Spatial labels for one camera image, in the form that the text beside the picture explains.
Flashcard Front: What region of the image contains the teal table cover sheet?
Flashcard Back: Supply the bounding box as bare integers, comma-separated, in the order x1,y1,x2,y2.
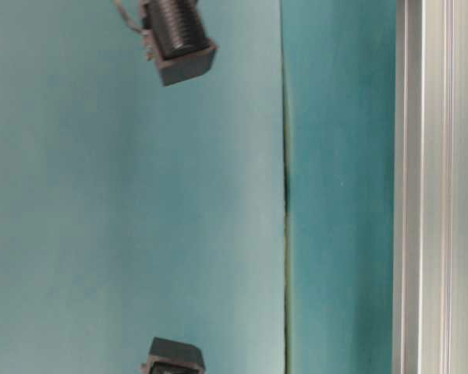
281,1,396,373

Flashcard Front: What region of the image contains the teal backdrop sheet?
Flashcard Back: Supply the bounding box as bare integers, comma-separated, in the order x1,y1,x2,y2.
0,1,285,373

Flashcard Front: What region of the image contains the black threaded arm base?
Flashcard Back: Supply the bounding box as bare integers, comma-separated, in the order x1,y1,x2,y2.
115,0,219,87

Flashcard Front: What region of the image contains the silver aluminium extrusion rail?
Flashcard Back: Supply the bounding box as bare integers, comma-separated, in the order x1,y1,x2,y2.
392,1,468,373

